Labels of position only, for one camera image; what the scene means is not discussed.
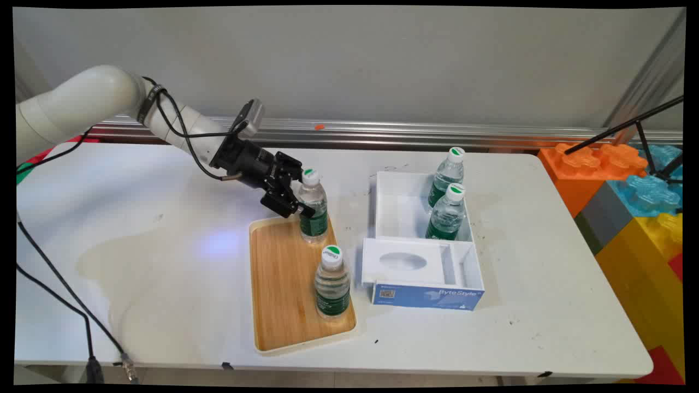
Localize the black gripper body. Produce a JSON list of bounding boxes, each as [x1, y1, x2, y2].
[[210, 134, 282, 193]]

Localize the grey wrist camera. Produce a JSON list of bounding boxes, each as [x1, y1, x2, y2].
[[236, 98, 266, 138]]

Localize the big translucent blue toy block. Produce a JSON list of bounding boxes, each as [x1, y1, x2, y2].
[[636, 144, 683, 178], [607, 174, 683, 218]]

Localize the wooden tray with cream rim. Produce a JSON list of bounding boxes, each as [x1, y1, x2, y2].
[[248, 216, 358, 356]]

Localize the big yellow toy block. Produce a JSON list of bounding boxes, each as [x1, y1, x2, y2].
[[595, 213, 685, 377]]

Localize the black velcro cable strap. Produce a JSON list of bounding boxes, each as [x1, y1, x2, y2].
[[137, 84, 165, 127]]

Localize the big red toy block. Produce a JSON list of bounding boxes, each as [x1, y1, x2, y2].
[[633, 345, 685, 384]]

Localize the small green-label water bottle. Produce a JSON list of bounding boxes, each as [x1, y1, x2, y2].
[[313, 245, 352, 321], [425, 182, 466, 241], [298, 168, 329, 245], [428, 146, 466, 209]]

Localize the white and blue box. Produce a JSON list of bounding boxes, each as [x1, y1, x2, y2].
[[361, 237, 485, 312]]

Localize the white open box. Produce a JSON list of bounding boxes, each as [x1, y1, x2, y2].
[[374, 171, 475, 243]]

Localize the aluminium frame post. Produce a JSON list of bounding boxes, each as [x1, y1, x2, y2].
[[603, 8, 686, 132]]

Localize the big orange toy block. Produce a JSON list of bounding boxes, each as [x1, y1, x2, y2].
[[538, 143, 649, 218]]

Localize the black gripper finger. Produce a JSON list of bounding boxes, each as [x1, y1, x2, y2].
[[275, 152, 304, 186], [260, 187, 317, 219]]

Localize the black tripod stand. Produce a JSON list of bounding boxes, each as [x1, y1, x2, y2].
[[564, 96, 685, 183]]

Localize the black cable with silver plug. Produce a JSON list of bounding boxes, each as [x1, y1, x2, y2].
[[16, 76, 244, 383]]

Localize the aluminium wall rail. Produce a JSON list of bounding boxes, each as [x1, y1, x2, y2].
[[87, 114, 683, 151]]

